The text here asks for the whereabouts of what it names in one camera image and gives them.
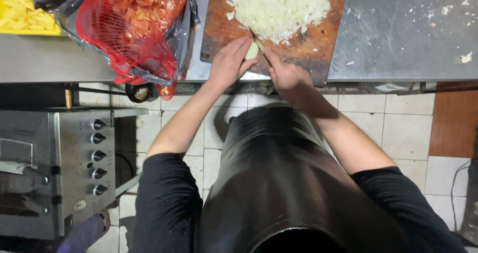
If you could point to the person's right hand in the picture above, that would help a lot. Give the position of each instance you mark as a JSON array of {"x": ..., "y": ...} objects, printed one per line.
[{"x": 286, "y": 75}]

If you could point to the person's left hand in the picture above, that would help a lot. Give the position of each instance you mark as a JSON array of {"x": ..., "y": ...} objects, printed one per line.
[{"x": 227, "y": 64}]

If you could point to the person's right fingers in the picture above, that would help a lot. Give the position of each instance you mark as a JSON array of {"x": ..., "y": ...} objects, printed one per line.
[{"x": 272, "y": 61}]

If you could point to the kitchen knife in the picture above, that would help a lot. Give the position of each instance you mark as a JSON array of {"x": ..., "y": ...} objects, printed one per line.
[{"x": 259, "y": 44}]

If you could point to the peeled onion piece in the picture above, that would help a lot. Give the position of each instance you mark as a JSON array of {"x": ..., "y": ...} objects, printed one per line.
[{"x": 251, "y": 51}]

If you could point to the wooden cutting board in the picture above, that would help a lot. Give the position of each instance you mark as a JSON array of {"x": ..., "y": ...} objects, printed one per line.
[{"x": 298, "y": 46}]

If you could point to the pile of chopped onion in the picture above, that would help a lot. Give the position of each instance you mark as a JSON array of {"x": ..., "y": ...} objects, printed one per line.
[{"x": 278, "y": 8}]

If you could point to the black apron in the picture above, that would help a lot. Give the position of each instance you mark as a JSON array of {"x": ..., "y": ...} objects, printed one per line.
[{"x": 291, "y": 186}]

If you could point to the small black pan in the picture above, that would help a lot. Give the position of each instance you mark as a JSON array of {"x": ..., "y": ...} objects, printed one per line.
[{"x": 139, "y": 92}]

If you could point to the red mesh bag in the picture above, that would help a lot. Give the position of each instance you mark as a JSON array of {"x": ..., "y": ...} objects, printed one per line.
[{"x": 134, "y": 33}]

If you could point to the black shirt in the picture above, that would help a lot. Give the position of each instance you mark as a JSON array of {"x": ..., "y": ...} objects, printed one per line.
[{"x": 168, "y": 208}]

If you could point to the stainless steel oven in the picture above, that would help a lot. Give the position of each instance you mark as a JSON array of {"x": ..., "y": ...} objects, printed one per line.
[{"x": 56, "y": 171}]

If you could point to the yellow tray of potato sticks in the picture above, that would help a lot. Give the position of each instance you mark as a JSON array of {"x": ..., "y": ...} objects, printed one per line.
[{"x": 24, "y": 8}]

